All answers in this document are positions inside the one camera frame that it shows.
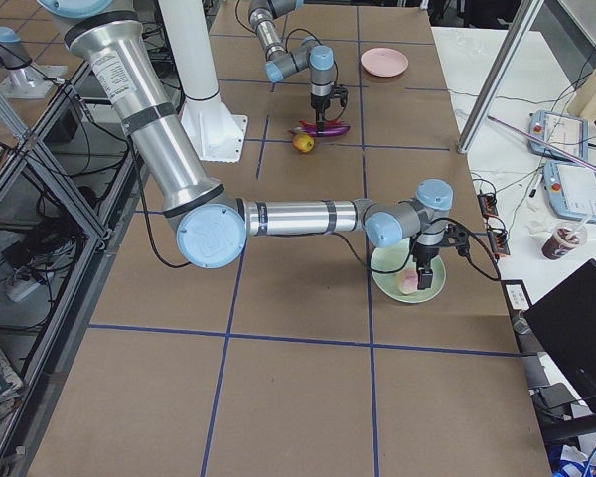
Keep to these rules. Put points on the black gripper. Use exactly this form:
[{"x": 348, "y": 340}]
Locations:
[
  {"x": 320, "y": 105},
  {"x": 424, "y": 254}
]

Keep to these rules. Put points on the purple eggplant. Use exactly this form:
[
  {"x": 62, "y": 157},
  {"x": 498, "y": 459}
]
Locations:
[{"x": 320, "y": 131}]

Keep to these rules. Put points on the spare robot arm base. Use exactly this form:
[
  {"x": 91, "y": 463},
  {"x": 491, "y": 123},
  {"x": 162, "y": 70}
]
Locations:
[{"x": 25, "y": 78}]

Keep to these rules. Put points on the red chili pepper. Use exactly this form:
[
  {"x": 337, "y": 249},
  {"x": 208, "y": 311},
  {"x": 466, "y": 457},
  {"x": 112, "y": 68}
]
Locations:
[{"x": 331, "y": 126}]

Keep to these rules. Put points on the red yellow apple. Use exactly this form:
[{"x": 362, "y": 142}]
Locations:
[{"x": 303, "y": 142}]

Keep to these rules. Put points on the light green plate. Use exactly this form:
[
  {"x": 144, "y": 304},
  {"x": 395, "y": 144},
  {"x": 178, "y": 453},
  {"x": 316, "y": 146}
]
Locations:
[{"x": 391, "y": 258}]

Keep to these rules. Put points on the orange electronics board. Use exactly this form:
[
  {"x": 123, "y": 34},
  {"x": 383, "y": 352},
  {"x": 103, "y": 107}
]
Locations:
[
  {"x": 488, "y": 204},
  {"x": 499, "y": 242}
]

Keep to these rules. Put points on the pink plate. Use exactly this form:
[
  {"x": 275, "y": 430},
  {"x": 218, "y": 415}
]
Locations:
[{"x": 384, "y": 62}]

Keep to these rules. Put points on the drink cup with straw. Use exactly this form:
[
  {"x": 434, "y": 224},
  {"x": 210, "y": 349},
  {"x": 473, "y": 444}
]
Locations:
[{"x": 565, "y": 237}]

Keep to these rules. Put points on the black laptop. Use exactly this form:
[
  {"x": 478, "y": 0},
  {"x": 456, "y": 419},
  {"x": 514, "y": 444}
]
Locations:
[{"x": 564, "y": 323}]

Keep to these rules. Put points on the reacher grabber stick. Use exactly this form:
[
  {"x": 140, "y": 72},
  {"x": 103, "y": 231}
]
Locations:
[{"x": 545, "y": 145}]

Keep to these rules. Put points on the near teach pendant tablet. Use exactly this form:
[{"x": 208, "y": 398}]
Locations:
[{"x": 570, "y": 190}]

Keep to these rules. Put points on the teach pendant tablet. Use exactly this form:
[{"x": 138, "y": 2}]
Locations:
[
  {"x": 570, "y": 190},
  {"x": 569, "y": 133}
]

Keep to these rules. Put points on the far teach pendant tablet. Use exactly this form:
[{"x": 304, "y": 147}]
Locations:
[{"x": 569, "y": 133}]

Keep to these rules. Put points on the white power strip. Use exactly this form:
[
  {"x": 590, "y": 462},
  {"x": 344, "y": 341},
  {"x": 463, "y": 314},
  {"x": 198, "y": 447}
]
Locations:
[{"x": 19, "y": 289}]

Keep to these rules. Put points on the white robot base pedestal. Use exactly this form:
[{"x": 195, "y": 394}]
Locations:
[{"x": 216, "y": 134}]

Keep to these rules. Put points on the aluminium frame post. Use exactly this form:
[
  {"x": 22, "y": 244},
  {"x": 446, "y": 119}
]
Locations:
[{"x": 517, "y": 30}]

